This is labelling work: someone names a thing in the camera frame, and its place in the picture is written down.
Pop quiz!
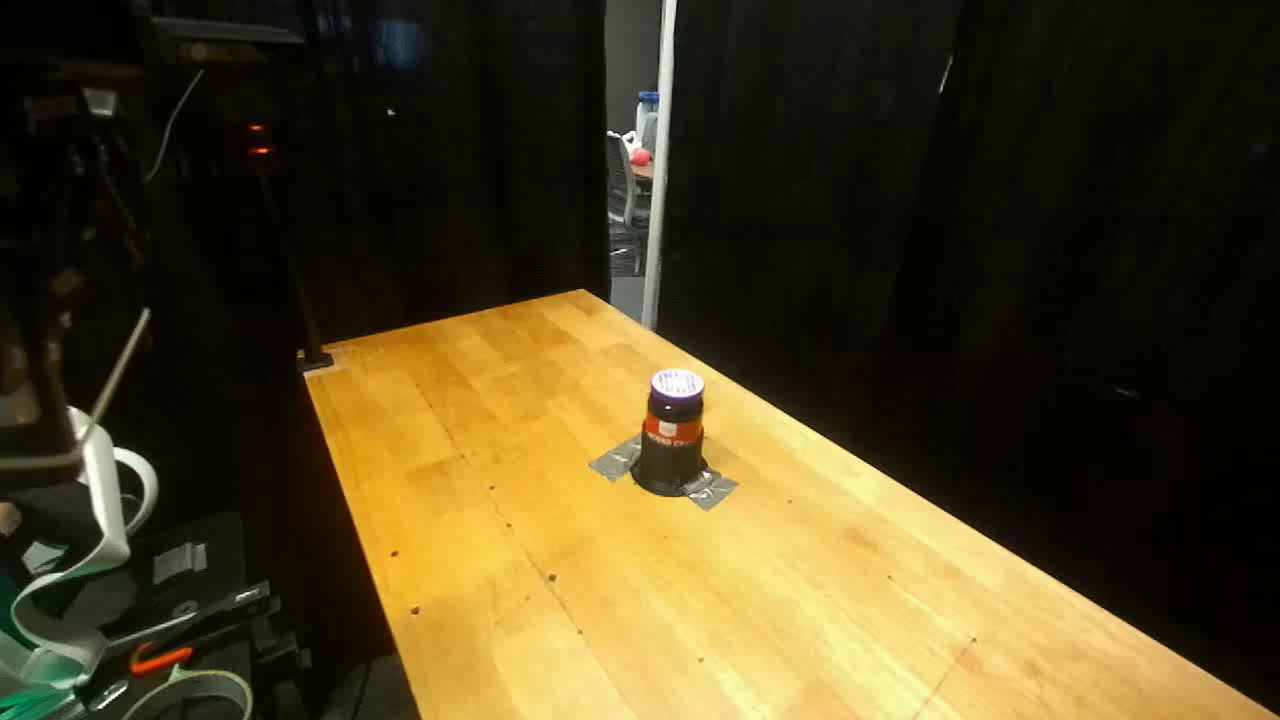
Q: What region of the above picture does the white vertical pole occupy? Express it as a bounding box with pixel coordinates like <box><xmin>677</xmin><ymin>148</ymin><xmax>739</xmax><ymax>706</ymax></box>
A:
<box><xmin>635</xmin><ymin>0</ymin><xmax>679</xmax><ymax>331</ymax></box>

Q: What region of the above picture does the white container with blue lid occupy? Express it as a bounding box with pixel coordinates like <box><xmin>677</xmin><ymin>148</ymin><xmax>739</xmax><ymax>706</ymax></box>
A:
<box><xmin>634</xmin><ymin>87</ymin><xmax>663</xmax><ymax>148</ymax></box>

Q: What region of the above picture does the black curtain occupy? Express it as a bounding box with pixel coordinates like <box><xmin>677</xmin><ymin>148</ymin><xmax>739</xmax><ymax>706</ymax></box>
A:
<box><xmin>658</xmin><ymin>0</ymin><xmax>1280</xmax><ymax>711</ymax></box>
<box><xmin>274</xmin><ymin>0</ymin><xmax>615</xmax><ymax>346</ymax></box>

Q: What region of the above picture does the grey duct tape piece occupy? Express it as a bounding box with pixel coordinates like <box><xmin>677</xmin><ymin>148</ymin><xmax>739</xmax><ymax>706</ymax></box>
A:
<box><xmin>679</xmin><ymin>464</ymin><xmax>739</xmax><ymax>515</ymax></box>
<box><xmin>589</xmin><ymin>433</ymin><xmax>654</xmax><ymax>490</ymax></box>

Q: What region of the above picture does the black camera stand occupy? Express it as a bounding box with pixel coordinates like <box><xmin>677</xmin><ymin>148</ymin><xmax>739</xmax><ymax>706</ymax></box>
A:
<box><xmin>248</xmin><ymin>156</ymin><xmax>339</xmax><ymax>377</ymax></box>

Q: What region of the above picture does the white looped cable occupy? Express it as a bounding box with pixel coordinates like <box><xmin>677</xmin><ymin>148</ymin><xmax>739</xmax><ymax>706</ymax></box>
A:
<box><xmin>7</xmin><ymin>404</ymin><xmax>164</xmax><ymax>671</ymax></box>

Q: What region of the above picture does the orange tool handle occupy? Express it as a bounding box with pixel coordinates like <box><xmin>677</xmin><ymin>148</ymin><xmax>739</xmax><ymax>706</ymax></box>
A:
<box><xmin>124</xmin><ymin>639</ymin><xmax>200</xmax><ymax>681</ymax></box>

